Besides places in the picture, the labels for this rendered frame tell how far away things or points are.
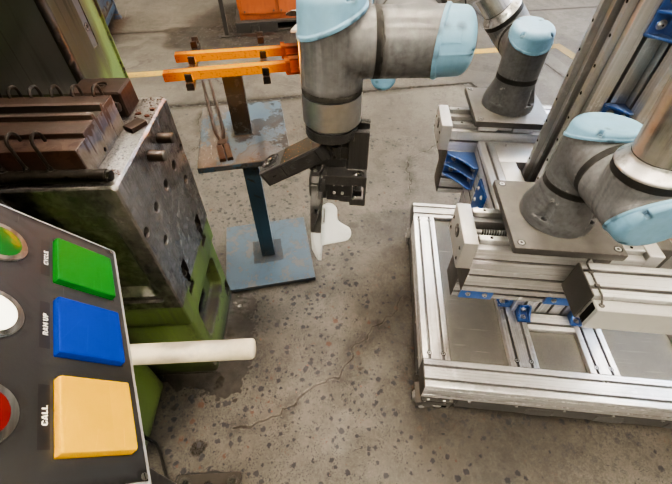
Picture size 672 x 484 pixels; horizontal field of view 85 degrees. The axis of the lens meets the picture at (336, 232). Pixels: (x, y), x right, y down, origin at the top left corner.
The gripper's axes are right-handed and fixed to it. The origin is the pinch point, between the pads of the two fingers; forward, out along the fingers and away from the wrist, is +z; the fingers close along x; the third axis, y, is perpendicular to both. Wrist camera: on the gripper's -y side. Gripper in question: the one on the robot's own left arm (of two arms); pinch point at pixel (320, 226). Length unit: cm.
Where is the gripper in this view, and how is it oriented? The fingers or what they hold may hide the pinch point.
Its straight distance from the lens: 63.4
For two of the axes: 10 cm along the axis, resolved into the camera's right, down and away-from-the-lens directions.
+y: 10.0, 0.7, -0.7
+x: 1.0, -7.2, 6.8
